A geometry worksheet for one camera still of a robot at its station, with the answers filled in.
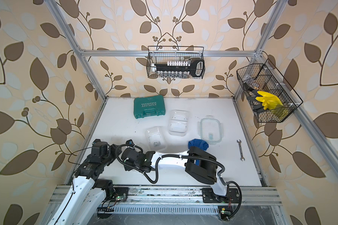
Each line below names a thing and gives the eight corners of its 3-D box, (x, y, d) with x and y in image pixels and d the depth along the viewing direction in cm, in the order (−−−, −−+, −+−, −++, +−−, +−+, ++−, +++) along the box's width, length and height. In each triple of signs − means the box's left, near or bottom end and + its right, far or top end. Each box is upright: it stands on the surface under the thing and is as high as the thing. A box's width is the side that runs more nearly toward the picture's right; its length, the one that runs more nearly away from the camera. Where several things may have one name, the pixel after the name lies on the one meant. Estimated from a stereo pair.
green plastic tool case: (134, 118, 108) (133, 115, 105) (135, 101, 120) (134, 97, 117) (166, 115, 110) (165, 111, 107) (163, 98, 123) (163, 94, 119)
